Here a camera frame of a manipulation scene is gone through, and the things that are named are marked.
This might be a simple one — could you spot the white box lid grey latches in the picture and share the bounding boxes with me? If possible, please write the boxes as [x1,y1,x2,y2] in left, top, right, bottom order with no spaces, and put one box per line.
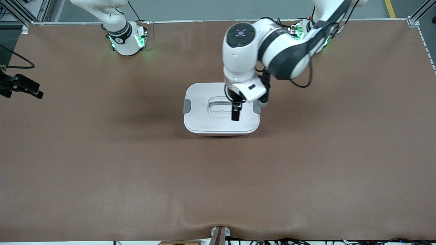
[183,82,261,134]

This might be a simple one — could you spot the pink translucent plastic box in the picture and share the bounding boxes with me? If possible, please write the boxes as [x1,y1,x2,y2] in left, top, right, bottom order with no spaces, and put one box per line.
[195,132,250,137]

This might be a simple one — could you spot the brown table mat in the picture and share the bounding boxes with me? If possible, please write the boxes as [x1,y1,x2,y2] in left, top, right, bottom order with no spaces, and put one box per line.
[0,19,436,243]

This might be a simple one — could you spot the yellow floor tape strip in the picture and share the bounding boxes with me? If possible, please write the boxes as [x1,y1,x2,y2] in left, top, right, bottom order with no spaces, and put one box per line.
[384,0,398,18]

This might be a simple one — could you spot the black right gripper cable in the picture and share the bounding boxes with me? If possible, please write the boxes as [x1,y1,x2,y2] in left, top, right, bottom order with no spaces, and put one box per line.
[0,44,35,69]

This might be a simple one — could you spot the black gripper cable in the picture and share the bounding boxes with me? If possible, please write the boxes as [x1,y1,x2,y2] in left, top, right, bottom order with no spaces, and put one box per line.
[262,58,314,89]
[0,44,35,69]

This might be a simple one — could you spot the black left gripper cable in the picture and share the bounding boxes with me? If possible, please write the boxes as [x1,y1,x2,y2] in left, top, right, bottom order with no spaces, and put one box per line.
[262,58,314,89]

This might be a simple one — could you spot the aluminium frame profile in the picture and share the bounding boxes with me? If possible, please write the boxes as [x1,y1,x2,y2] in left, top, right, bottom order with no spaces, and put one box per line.
[0,0,51,27]
[408,0,436,27]

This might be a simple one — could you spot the black left arm base cable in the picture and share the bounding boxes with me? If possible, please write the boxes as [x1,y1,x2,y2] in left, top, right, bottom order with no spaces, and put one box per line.
[261,16,290,28]

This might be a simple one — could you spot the black arm base cable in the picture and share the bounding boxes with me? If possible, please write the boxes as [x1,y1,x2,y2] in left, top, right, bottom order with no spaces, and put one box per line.
[261,16,290,28]
[128,0,151,25]

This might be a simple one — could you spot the aluminium table edge rail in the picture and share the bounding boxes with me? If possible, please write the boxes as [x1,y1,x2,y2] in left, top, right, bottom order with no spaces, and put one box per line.
[22,18,418,34]

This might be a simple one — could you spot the metal table edge bracket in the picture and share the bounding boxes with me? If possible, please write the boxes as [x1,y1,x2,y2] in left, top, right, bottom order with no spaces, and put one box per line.
[211,226,231,245]

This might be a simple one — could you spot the black right arm base cable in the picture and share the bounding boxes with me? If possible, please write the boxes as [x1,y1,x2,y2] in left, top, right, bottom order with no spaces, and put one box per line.
[128,0,151,25]

